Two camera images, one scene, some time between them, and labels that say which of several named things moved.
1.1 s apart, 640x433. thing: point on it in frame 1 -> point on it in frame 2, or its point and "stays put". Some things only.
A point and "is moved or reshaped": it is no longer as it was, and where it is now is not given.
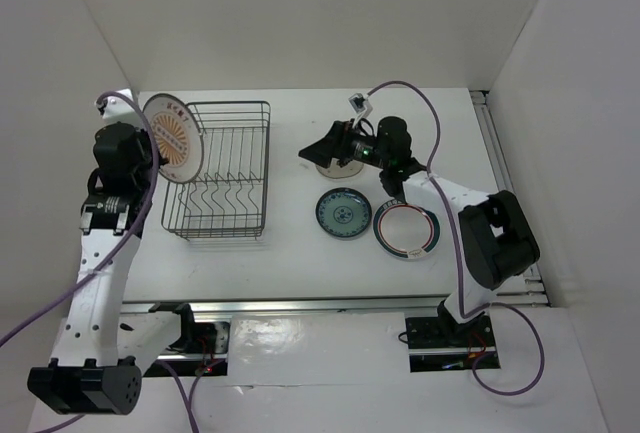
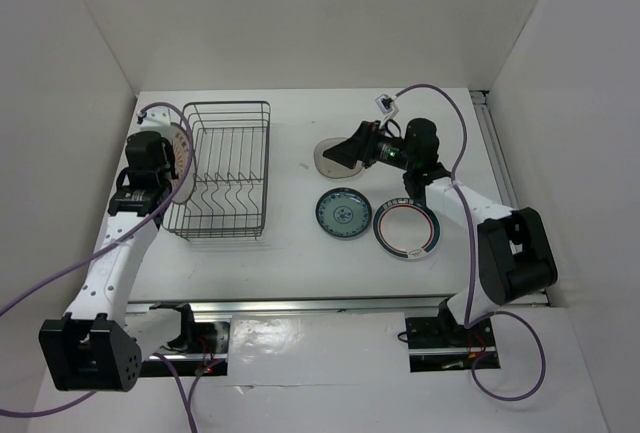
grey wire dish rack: (228, 198) stays put
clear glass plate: (336, 171) stays put
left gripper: (142, 136) -> (168, 153)
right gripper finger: (323, 152) -> (350, 152)
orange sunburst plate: (178, 136) is moved or reshaped
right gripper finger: (336, 137) -> (363, 137)
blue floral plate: (343, 213) stays put
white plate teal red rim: (406, 231) stays put
